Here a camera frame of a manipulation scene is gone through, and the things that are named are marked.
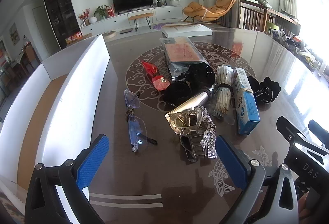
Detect large white storage box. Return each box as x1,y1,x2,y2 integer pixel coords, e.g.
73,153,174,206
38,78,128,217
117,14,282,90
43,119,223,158
0,33,111,224

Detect orange lounge chair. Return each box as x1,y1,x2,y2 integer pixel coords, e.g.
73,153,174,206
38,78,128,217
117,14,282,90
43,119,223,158
182,0,236,23

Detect red flower branches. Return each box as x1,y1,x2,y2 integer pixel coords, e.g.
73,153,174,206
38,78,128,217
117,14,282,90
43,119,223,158
78,9,91,27

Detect bundle of beige sticks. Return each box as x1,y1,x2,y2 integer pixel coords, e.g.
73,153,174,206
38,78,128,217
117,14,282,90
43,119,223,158
212,65,235,125

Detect framed wall picture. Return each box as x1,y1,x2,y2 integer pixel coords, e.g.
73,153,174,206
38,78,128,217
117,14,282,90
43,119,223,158
9,23,20,46

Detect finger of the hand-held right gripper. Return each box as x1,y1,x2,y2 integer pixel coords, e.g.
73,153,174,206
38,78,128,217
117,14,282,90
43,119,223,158
276,116,300,144
308,119,329,149

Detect orange gift boxes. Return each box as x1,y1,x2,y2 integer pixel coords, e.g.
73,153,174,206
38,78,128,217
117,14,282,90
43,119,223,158
65,32,83,45

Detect red candy packet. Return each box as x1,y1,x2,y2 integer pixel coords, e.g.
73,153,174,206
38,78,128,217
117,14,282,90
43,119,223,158
141,61,171,92

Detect smoky clear hair clip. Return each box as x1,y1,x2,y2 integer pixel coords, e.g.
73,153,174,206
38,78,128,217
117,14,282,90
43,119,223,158
180,134,206,163

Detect bushy green potted plant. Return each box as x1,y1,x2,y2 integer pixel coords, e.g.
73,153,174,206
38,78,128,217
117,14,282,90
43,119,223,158
93,5,108,20

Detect blue and white box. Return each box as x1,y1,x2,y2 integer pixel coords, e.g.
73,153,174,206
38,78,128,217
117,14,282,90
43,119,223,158
231,68,261,135

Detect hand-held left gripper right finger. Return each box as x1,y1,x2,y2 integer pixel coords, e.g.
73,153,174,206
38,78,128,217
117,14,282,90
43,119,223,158
215,135,300,224

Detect black beaded velvet scrunchie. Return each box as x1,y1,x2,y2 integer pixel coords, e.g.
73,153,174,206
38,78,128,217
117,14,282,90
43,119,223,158
189,63,216,86

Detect gold cream tube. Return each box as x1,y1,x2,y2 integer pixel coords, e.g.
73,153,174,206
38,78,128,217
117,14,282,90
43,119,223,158
165,85,219,124

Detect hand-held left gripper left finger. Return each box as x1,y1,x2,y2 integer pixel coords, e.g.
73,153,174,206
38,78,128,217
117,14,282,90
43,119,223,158
24,135,110,224

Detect wooden stool with metal legs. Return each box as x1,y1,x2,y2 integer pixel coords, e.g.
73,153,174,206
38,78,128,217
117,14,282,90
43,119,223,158
128,12,154,32

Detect dark wooden chair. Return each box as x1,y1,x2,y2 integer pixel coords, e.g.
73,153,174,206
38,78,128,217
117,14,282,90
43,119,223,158
239,0,268,32

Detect clear plastic hair clip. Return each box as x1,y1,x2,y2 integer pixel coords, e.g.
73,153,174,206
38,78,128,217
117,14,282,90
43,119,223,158
168,107,206,136

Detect rhinestone mesh ribbon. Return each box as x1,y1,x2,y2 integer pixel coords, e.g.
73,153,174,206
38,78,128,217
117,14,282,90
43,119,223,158
198,105,218,160

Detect small wooden cabinet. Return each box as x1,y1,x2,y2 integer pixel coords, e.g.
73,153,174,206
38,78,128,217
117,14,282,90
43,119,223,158
22,42,42,68

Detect pile of assorted clutter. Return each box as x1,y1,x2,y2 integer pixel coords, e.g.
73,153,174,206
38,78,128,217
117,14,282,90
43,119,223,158
270,26,329,78

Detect black velvet scrunchie zigzag trim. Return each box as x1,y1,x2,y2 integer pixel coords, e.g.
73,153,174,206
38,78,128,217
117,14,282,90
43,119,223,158
248,76,281,104
163,80,199,107

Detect dark glass display cabinet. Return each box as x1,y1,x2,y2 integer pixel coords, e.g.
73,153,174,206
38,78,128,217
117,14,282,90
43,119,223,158
41,0,83,50

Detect black tray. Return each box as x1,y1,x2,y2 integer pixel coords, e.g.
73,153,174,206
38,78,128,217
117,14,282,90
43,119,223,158
159,36,209,79

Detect clear blue eyeglasses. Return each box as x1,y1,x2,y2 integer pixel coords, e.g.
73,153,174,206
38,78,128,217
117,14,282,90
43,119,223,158
124,89,158,153

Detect white television cabinet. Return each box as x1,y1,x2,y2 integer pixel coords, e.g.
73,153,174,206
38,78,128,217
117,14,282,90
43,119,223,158
80,5,183,34

